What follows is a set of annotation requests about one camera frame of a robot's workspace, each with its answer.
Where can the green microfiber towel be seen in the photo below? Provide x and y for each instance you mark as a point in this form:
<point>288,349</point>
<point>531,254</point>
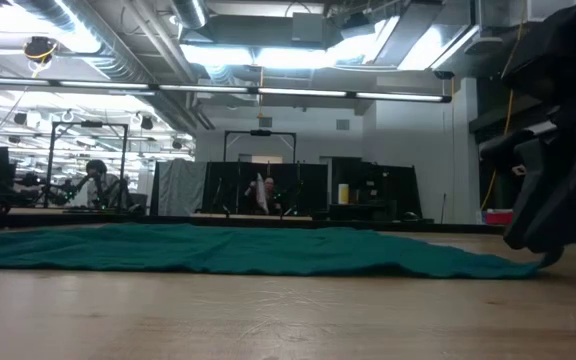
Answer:
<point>218,250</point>

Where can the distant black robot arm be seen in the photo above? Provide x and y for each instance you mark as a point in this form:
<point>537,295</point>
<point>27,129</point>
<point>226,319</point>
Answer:
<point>68,190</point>

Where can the red box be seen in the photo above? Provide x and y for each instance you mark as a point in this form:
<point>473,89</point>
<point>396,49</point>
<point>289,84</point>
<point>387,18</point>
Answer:
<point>498,218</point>

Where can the yellow roll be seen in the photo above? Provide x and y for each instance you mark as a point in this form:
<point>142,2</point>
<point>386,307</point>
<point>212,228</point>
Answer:
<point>343,194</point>

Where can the long ceiling light strip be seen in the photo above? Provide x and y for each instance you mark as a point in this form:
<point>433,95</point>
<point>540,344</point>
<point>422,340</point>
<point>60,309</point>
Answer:
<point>298,92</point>

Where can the person before black curtain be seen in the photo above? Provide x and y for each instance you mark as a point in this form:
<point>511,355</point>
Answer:
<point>270,187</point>

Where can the white cloth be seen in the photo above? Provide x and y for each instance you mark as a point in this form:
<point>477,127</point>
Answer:
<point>260,195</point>

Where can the grey curtain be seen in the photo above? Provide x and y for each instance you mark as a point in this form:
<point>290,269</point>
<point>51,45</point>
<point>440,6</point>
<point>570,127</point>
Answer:
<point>180,185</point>

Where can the black hanging spotlight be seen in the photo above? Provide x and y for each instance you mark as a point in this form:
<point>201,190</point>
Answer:
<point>20,118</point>
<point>147,123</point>

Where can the person at robot station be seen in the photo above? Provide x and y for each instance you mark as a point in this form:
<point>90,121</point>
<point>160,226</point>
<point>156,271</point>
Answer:
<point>103,185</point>

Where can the neighbouring wooden table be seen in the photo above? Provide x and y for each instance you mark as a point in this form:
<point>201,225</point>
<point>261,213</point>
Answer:
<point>43,210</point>

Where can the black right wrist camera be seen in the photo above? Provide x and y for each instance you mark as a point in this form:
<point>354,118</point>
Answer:
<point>568,55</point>

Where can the black aluminium table frame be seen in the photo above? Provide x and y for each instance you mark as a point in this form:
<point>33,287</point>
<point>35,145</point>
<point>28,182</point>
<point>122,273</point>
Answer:
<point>458,227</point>

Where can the grey wall vent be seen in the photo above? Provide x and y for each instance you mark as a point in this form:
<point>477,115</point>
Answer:
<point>343,124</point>
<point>265,122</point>

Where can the low black gantry frame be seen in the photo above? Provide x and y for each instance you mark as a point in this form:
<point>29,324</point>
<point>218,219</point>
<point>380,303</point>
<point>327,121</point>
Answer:
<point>260,132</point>

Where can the silver spiral duct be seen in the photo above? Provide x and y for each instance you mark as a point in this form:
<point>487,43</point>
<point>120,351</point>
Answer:
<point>190,12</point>

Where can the large ribbed silver duct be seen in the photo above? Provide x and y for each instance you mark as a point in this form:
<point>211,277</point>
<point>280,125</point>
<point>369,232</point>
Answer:
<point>113,60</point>

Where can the tall black gantry frame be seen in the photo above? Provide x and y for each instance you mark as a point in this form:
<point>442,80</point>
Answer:
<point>90,124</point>

